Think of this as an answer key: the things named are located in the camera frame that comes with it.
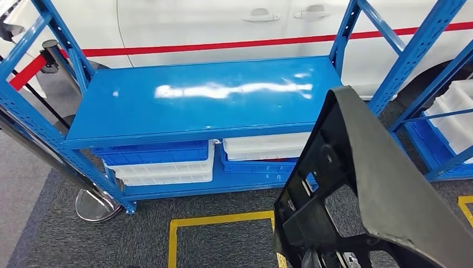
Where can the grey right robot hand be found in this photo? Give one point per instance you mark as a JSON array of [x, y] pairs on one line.
[[310, 260]]

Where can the black plastic panel part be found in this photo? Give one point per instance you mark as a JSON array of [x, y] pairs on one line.
[[388, 177]]

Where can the blue shelf rack on casters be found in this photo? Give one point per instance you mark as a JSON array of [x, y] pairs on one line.
[[428, 92]]

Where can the blue metal shelf rack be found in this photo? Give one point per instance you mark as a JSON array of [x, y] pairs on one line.
[[129, 111]]

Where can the white plastic crate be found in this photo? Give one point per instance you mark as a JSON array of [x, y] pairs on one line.
[[166, 180], [462, 96], [266, 140], [454, 137], [266, 155], [166, 171]]

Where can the stanchion with chrome base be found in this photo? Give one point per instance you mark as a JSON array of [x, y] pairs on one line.
[[96, 207]]

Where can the white car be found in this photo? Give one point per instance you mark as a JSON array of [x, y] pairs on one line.
[[184, 22]]

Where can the thin black pole stand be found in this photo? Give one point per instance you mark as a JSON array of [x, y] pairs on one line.
[[63, 124]]

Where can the stanchion post with belt head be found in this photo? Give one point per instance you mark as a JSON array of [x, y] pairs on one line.
[[50, 48]]

